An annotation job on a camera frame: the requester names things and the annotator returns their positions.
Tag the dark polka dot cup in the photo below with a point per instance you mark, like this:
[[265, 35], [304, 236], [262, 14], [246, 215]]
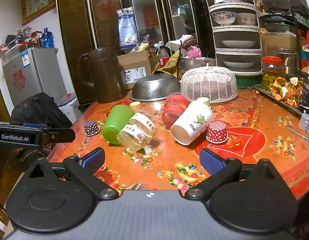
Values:
[[91, 128]]

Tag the yellow snack bag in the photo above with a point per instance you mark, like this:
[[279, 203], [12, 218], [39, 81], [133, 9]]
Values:
[[141, 47]]

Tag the flat white box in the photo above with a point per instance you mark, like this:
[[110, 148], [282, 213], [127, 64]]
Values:
[[227, 0]]

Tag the blue and white bag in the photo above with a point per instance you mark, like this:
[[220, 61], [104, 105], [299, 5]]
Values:
[[128, 27]]

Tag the blue floral bowl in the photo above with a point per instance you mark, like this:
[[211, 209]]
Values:
[[223, 17]]

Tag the pale patterned bowl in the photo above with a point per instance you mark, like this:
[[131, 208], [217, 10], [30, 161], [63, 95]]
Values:
[[247, 18]]

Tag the steel basin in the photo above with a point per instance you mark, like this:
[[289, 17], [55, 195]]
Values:
[[194, 65]]

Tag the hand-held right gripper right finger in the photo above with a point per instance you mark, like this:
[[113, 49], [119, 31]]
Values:
[[210, 160]]

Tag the cardboard box with label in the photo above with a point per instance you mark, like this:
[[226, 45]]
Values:
[[134, 63]]

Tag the black bag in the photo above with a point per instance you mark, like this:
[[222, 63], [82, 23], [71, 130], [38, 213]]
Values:
[[39, 110]]

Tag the dark mirrored cabinet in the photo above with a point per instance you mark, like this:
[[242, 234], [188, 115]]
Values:
[[74, 30]]

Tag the green plastic cup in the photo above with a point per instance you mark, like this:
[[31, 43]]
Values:
[[115, 125]]

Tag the olive green cloth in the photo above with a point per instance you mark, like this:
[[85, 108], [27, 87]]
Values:
[[169, 63]]

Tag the brown plastic pitcher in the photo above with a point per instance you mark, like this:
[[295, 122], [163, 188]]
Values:
[[104, 75]]

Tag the bottle with red label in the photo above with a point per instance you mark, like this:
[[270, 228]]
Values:
[[163, 56]]

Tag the wooden wall clock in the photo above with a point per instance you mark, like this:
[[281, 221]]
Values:
[[37, 1]]

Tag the white plate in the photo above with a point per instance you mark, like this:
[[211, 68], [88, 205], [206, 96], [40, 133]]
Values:
[[238, 64]]

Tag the pickle jar with red lid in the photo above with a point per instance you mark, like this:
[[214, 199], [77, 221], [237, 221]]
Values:
[[272, 73]]

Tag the steel kettle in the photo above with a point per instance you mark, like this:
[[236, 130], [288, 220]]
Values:
[[289, 60]]

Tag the small white lid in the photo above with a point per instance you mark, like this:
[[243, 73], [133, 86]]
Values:
[[135, 103]]

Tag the floral printed tablecloth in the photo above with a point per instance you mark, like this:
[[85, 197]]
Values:
[[244, 122]]

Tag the white storage box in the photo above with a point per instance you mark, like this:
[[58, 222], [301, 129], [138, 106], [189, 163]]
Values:
[[69, 108]]

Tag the white plastic food cover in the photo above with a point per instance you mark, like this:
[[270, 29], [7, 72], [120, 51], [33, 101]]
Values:
[[209, 85]]

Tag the clear jar with white bands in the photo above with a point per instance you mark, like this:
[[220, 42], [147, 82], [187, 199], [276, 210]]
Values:
[[137, 133]]

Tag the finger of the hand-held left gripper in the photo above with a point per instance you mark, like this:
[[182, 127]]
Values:
[[58, 135], [35, 125]]

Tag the dark tray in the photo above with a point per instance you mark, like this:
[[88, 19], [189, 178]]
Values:
[[282, 102]]

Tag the steel colander bowl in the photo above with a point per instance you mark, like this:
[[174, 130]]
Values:
[[154, 87]]

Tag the plain cardboard box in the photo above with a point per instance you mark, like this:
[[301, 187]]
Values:
[[279, 42]]

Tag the small clear plastic box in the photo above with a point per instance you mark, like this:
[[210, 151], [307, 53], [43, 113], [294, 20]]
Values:
[[307, 125]]

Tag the green plastic basket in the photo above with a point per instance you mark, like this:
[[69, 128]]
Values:
[[249, 81]]

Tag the pink cloth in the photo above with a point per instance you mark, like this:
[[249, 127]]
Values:
[[194, 52]]

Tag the white paper cup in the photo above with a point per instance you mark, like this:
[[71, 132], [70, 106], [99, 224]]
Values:
[[192, 125]]

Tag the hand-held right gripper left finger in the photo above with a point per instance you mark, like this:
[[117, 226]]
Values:
[[93, 158]]

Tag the blue water bottle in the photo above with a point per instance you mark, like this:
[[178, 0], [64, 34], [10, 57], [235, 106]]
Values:
[[47, 38]]

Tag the dried orange peels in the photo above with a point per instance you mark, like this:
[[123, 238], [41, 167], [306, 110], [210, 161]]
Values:
[[282, 88]]

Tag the silver fridge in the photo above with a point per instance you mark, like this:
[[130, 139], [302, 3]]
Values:
[[32, 75]]

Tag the red polka dot cup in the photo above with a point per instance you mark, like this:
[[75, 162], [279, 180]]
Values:
[[217, 132]]

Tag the tiered food cover rack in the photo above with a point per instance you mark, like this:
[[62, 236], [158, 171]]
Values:
[[236, 29]]

